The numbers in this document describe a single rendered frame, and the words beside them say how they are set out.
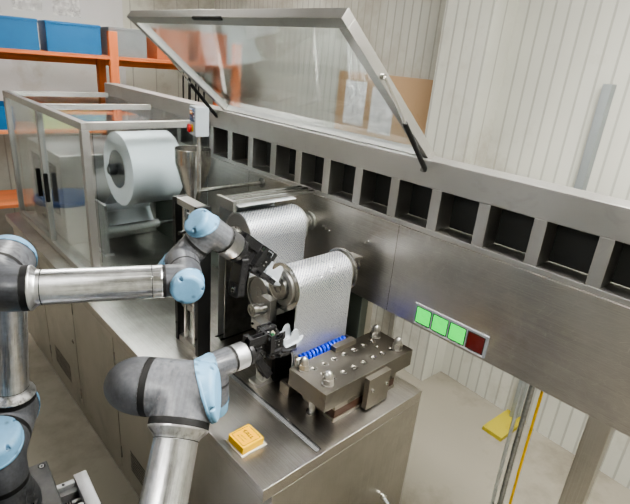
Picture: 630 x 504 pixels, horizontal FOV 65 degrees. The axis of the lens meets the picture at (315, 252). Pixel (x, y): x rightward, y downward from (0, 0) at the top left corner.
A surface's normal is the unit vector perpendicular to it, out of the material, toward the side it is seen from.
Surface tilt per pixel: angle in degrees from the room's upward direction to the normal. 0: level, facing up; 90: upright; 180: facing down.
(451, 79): 90
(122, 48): 90
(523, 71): 90
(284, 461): 0
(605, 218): 90
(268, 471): 0
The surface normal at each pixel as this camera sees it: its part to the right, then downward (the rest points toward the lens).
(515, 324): -0.73, 0.19
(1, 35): 0.63, 0.33
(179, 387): 0.04, -0.46
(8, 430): 0.11, -0.87
